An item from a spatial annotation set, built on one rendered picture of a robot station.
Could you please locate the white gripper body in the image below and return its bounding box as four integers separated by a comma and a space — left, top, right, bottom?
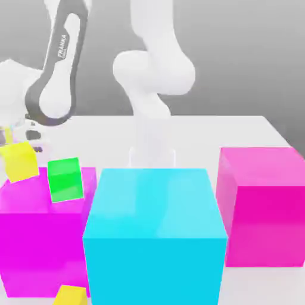
27, 142, 50, 157

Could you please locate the large cyan box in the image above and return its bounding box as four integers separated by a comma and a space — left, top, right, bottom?
82, 167, 229, 305

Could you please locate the large pink box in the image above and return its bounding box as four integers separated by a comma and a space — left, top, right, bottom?
215, 146, 305, 268

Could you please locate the large magenta box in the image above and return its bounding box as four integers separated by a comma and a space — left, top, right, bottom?
0, 166, 97, 299

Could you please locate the small yellow cube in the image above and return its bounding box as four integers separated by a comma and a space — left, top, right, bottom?
52, 284, 88, 305
0, 141, 41, 184

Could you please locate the small green cube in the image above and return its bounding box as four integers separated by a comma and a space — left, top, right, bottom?
46, 157, 85, 204

